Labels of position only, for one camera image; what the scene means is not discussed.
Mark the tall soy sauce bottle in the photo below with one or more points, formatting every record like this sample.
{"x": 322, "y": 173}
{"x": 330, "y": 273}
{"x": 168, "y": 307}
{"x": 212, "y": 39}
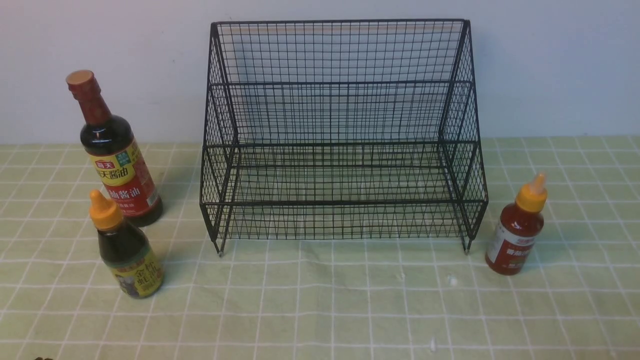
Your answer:
{"x": 114, "y": 153}

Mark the small red chili sauce bottle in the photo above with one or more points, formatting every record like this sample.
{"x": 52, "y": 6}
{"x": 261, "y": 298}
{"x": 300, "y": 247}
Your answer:
{"x": 517, "y": 228}

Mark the small dark vinegar bottle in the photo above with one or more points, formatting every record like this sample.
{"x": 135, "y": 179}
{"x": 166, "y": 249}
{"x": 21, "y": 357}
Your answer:
{"x": 125, "y": 249}

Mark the green checkered tablecloth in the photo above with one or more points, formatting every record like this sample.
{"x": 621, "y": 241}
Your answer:
{"x": 576, "y": 297}

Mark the black wire mesh shelf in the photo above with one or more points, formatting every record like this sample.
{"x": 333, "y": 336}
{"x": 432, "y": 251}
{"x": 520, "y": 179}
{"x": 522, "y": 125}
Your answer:
{"x": 342, "y": 130}

